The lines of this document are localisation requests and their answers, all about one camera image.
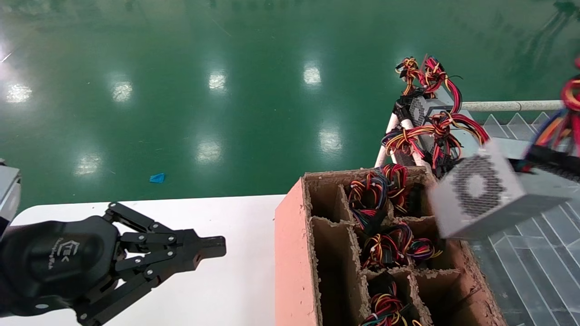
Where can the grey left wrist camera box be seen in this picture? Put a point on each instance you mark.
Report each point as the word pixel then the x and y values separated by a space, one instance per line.
pixel 8 194

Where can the black pipe joint clamp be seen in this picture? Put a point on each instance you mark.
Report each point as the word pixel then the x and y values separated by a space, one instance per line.
pixel 401 108

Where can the clear acrylic divider rack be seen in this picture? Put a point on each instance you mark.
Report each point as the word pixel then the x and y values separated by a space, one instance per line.
pixel 534 271

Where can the blue scrap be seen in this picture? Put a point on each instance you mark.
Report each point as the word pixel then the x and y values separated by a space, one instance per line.
pixel 157 178

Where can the cardboard box with dividers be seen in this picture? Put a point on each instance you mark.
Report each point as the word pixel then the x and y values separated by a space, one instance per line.
pixel 294 253

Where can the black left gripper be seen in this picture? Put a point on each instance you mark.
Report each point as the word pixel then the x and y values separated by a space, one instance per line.
pixel 59 262

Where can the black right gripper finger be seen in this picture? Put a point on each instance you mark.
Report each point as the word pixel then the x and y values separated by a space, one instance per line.
pixel 557 160

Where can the long white rack pipe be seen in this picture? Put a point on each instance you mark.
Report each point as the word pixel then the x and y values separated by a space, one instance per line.
pixel 507 106

